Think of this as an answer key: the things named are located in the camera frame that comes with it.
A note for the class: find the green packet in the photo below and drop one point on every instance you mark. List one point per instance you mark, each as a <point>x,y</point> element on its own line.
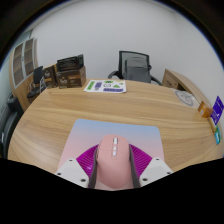
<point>218,135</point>

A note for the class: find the black mesh office chair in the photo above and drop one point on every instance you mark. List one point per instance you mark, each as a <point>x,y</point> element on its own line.
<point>135,68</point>

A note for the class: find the pink computer mouse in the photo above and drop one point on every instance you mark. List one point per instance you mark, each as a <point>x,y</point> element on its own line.
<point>114,161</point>

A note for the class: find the large brown carton, black contents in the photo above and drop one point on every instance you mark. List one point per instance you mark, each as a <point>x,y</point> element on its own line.
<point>71,76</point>

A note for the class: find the small brown carton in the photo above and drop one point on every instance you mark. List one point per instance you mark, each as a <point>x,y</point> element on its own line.
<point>50,77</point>

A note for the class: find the small black chair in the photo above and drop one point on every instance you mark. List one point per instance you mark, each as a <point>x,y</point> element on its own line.
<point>37,81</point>

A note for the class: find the black padded chair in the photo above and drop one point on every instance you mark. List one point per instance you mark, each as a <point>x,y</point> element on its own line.
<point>8,128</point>

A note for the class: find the wooden side desk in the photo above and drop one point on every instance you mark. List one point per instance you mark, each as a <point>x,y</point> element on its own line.
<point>180,81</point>

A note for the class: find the colourful sticker sheet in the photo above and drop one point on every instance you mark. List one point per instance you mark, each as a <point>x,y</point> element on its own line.
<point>105,86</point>

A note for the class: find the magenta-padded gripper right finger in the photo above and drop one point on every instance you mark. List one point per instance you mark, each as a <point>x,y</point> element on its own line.
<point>155,171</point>

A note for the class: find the grey circle-print sheet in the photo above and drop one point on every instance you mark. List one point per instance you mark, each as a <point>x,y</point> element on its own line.
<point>186,97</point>

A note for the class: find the purple standing pouch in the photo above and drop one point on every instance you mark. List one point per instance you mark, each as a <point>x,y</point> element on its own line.
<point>218,110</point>

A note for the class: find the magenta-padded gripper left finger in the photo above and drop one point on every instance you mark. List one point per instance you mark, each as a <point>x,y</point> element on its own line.
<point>71,171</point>

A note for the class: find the wooden shelf unit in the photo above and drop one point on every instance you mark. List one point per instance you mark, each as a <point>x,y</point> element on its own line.
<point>21,66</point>

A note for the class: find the pink-blue gradient mouse pad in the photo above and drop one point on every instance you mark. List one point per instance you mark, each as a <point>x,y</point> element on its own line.
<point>100,131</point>

